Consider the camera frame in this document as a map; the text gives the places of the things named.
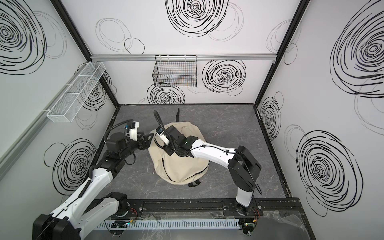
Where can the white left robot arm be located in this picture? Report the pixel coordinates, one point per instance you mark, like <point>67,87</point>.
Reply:
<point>73,220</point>

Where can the black wire wall basket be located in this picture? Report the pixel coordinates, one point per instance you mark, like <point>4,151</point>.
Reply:
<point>176,70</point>

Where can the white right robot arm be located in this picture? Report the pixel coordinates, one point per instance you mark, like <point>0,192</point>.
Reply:
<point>241,164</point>

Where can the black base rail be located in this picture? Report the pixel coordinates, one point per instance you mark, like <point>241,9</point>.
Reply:
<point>228,207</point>

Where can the white mesh wall shelf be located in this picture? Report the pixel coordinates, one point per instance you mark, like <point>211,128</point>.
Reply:
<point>76,93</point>

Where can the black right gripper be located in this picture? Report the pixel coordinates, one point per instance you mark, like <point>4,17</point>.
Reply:
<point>170,149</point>

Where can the cream canvas backpack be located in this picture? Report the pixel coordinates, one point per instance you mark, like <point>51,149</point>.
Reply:
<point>175,169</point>

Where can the white slotted cable duct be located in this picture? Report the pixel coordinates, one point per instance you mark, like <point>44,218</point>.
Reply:
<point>192,224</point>

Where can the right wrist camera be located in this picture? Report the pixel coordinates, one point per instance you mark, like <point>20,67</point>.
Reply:
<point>161,134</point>

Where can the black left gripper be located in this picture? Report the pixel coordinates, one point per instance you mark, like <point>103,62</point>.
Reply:
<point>146,144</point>

